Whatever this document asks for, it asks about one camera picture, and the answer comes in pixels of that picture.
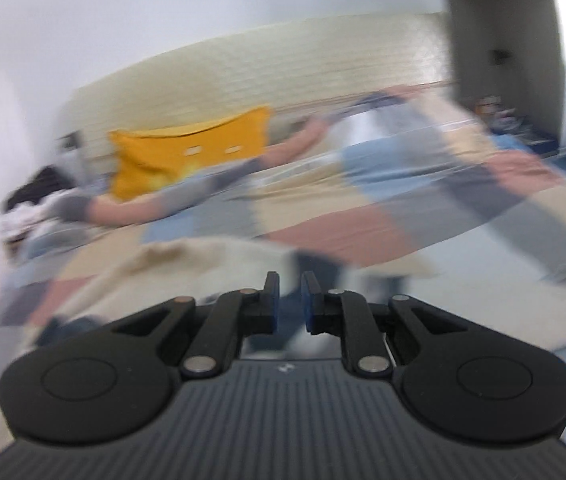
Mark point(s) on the grey wall cabinet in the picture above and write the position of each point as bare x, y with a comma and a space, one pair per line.
503, 35

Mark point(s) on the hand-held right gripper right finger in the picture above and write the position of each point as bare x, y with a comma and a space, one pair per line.
309, 305

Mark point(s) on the cream quilted headboard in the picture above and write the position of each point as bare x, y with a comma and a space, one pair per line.
263, 70

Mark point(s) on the black plug charger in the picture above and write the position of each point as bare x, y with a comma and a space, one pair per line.
502, 55

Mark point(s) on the row of small bottles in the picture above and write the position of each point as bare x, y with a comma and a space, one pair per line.
487, 105

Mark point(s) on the cream sweater with blue stripes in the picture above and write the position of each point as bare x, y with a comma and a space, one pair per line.
188, 270

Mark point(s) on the yellow pillow with crown print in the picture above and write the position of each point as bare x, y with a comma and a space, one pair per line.
178, 155

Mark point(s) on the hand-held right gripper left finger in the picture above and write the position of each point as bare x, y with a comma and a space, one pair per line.
272, 305

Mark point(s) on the black clothing pile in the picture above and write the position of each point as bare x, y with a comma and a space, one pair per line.
35, 187

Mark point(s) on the patchwork checked quilt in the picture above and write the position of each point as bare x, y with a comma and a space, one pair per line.
363, 230

